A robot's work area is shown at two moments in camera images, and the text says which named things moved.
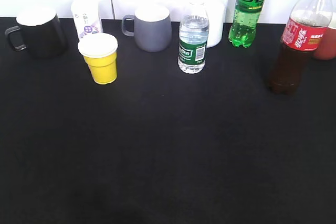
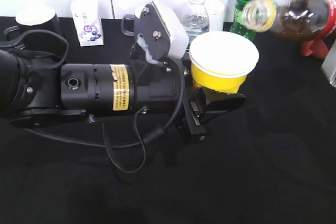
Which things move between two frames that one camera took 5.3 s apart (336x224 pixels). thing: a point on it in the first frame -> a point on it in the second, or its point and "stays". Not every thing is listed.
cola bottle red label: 302,35 -> 304,13
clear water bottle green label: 193,35 stays
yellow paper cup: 100,51 -> 220,61
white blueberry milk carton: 87,17 stays
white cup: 216,11 stays
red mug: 326,49 -> 316,48
